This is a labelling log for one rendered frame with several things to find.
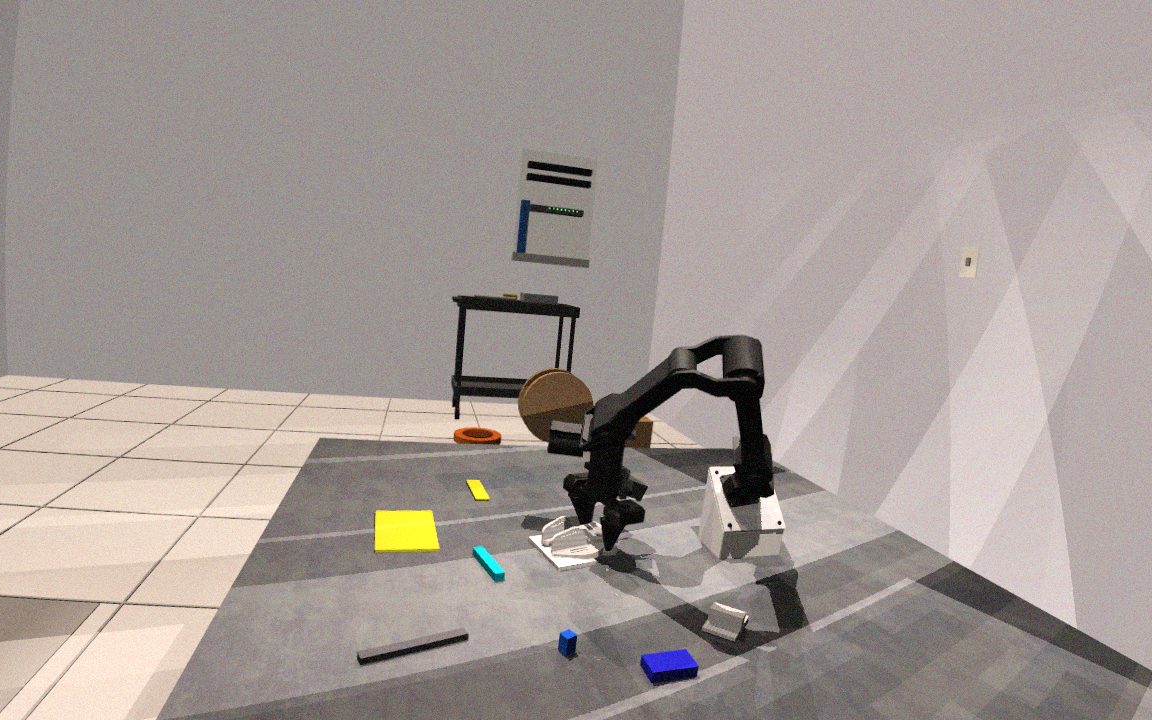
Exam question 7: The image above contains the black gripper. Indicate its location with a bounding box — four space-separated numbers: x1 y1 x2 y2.
563 458 646 551

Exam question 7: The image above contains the blue rectangular block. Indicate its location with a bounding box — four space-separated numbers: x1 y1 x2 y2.
641 649 699 683
558 629 577 657

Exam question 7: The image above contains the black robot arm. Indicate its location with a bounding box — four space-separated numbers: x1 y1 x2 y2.
547 335 774 507

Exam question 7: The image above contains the dark grey long bar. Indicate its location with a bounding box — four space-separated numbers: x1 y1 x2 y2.
357 627 469 665

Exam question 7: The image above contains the white curved jaw with gear teeth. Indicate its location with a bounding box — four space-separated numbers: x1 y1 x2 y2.
541 516 573 546

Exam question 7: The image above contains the cyan rectangular block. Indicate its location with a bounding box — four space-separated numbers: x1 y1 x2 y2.
472 546 505 581

